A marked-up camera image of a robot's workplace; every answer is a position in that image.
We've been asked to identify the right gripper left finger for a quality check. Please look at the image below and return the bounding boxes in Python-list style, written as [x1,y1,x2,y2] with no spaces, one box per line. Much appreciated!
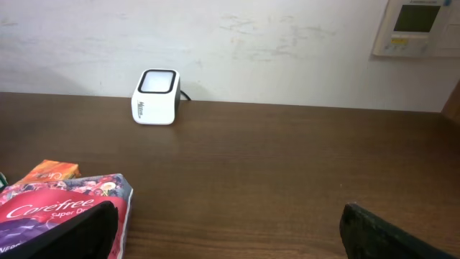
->
[1,201,119,259]

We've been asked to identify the green white gum pack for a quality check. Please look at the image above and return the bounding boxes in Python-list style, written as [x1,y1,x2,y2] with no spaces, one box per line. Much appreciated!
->
[0,173,8,191]

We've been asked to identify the red purple Carefree pad pack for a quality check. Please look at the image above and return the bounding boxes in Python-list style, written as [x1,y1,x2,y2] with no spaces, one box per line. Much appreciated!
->
[1,174,133,259]

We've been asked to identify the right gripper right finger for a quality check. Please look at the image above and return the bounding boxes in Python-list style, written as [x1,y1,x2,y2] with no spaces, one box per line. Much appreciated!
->
[339,204,455,259]

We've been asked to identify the white wall control panel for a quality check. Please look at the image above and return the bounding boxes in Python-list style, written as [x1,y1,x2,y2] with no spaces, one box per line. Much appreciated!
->
[372,0,459,58]

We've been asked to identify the small orange box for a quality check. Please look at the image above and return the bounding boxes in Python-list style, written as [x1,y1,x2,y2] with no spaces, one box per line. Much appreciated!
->
[17,160,81,184]

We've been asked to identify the white barcode scanner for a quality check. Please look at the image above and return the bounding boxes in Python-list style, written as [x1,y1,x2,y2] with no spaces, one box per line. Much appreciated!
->
[131,68,181,125]

